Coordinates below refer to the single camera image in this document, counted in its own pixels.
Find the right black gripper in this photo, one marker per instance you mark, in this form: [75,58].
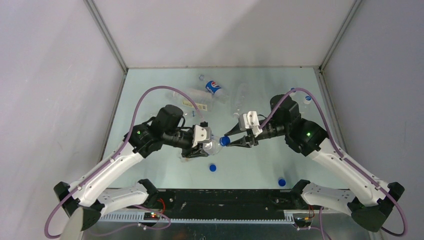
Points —
[242,142]

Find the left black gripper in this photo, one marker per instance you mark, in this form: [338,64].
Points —
[188,152]

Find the blue label pepsi bottle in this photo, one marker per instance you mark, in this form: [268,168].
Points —
[213,147]

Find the blue bottle cap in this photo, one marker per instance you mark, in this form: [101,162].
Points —
[281,182]
[224,141]
[212,167]

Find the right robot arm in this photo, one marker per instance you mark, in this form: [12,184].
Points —
[367,199]

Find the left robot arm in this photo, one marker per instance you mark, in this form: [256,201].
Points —
[90,196]

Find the small blue label bottle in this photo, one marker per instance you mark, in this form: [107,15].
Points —
[190,114]

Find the clear unlabelled bottle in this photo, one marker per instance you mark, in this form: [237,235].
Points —
[239,100]

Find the yellow label clear bottle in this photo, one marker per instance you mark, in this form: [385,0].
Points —
[203,99]

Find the pepsi logo bottle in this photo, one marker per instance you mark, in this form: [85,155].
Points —
[217,91]

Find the capped clear bottle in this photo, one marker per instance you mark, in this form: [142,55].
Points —
[293,92]
[306,100]

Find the left circuit board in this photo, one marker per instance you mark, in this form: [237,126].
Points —
[151,216]

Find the circuit board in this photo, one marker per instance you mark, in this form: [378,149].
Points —
[151,216]
[302,223]

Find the right circuit board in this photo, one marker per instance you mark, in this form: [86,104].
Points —
[302,223]

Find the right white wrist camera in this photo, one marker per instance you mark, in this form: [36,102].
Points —
[250,121]

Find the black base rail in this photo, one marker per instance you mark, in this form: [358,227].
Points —
[229,204]

